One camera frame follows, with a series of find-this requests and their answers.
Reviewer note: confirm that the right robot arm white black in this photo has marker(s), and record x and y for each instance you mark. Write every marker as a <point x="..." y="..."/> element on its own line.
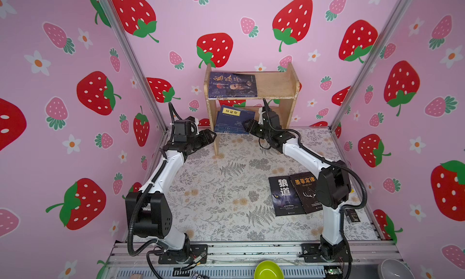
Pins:
<point x="332" y="185"/>

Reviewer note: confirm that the purple-navy book yellow label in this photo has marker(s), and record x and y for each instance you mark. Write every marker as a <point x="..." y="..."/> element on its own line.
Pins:
<point x="234" y="111"/>

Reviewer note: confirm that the small black card box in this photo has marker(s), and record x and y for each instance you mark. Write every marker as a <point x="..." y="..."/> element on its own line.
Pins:
<point x="352" y="216"/>

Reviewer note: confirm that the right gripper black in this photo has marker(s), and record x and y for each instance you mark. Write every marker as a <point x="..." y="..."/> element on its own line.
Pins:
<point x="257" y="129"/>

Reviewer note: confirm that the green bowl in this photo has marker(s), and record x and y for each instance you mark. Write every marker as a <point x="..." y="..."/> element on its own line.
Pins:
<point x="268" y="270"/>

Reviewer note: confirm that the black wolf cover book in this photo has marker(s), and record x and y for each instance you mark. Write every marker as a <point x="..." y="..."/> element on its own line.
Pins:
<point x="285" y="200"/>

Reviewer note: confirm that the black antler cover book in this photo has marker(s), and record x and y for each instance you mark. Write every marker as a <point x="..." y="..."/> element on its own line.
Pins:
<point x="305" y="186"/>

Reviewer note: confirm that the grey bowl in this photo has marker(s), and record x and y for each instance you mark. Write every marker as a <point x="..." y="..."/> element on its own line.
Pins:
<point x="394" y="269"/>

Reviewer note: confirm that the dark blue portrait cover book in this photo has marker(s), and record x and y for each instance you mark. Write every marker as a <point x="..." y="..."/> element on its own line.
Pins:
<point x="228" y="85"/>

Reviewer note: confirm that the wooden two-tier shelf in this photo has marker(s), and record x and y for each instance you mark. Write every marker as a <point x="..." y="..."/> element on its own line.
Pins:
<point x="278" y="91"/>

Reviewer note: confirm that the blue book yellow label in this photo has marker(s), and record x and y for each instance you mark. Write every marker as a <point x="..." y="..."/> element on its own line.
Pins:
<point x="232" y="124"/>

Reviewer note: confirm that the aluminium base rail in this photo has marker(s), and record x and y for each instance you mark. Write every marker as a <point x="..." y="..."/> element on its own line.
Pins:
<point x="238" y="260"/>

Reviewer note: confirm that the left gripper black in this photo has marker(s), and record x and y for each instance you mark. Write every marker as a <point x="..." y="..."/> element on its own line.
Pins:
<point x="205" y="139"/>

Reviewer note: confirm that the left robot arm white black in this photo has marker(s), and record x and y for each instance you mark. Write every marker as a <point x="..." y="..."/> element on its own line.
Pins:
<point x="150" y="219"/>

